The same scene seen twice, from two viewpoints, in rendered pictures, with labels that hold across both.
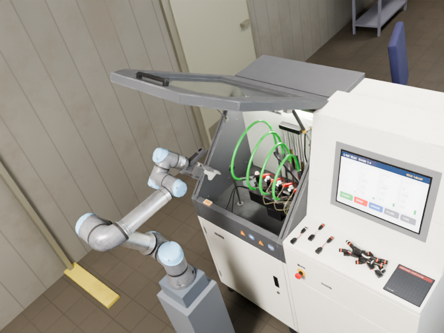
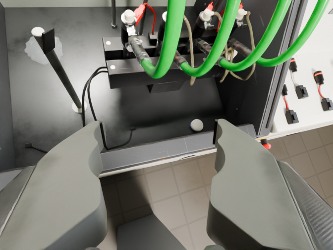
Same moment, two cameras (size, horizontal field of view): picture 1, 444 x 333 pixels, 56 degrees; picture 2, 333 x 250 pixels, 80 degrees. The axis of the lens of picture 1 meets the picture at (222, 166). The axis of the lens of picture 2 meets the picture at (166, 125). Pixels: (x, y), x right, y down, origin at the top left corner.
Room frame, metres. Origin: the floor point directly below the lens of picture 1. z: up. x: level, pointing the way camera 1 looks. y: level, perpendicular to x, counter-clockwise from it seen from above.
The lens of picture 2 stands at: (1.73, 0.08, 1.42)
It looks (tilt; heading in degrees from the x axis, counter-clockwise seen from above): 71 degrees down; 254
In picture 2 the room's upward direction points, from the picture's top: 43 degrees clockwise
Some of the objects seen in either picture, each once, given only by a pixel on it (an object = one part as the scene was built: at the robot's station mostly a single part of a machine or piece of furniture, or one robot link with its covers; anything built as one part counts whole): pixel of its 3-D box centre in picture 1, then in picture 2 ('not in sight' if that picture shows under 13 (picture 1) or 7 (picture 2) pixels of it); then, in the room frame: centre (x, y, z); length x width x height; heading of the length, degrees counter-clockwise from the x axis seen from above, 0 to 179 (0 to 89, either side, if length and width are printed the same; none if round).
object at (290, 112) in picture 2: (298, 235); (287, 101); (1.42, -0.29, 0.99); 0.12 x 0.02 x 0.02; 125
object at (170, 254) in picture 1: (172, 257); not in sight; (1.43, 0.36, 1.07); 0.13 x 0.12 x 0.14; 35
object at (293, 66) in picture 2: (316, 232); (297, 78); (1.41, -0.38, 0.99); 0.12 x 0.02 x 0.02; 126
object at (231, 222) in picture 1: (237, 226); (140, 156); (1.70, 0.00, 0.87); 0.62 x 0.04 x 0.16; 38
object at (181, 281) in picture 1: (178, 271); not in sight; (1.43, 0.36, 0.95); 0.15 x 0.15 x 0.10
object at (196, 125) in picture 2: not in sight; (196, 125); (1.59, -0.16, 0.84); 0.04 x 0.04 x 0.01
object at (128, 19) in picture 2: not in sight; (129, 18); (1.85, -0.18, 1.10); 0.02 x 0.02 x 0.03
